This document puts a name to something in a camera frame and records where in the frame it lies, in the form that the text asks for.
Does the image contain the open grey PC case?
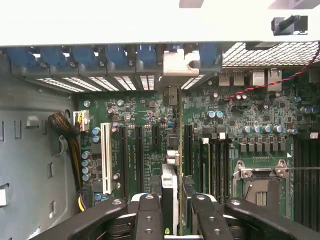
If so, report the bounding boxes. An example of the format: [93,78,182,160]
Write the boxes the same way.
[0,0,320,226]

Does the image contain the silver square port block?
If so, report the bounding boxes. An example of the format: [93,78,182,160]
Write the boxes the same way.
[251,70,266,87]

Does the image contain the red and black twisted wire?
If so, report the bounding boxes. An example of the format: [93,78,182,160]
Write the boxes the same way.
[223,42,320,101]

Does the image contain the silver double USB port block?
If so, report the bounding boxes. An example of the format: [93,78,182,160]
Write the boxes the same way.
[218,71,246,87]

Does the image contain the white expansion slot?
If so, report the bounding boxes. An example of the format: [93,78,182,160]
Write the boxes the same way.
[100,122,113,195]

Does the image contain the long black expansion slot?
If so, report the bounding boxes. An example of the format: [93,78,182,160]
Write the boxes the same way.
[134,124,145,195]
[118,124,129,199]
[184,124,194,176]

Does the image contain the green motherboard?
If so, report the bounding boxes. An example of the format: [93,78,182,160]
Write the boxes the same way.
[74,72,320,223]

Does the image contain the thin metal locking lever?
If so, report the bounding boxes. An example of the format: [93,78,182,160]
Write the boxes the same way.
[286,167,320,172]

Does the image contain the CPU socket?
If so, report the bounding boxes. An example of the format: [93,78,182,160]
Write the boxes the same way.
[232,159,291,216]

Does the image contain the sleeved yellow power cable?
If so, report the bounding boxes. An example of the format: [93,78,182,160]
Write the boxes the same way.
[48,112,89,213]

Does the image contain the short black expansion slot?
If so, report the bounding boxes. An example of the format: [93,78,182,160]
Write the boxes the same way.
[151,124,161,148]

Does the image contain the white power connector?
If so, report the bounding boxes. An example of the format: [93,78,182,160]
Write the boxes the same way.
[72,109,90,133]

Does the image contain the silver network port block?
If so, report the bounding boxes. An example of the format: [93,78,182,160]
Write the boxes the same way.
[266,67,283,92]

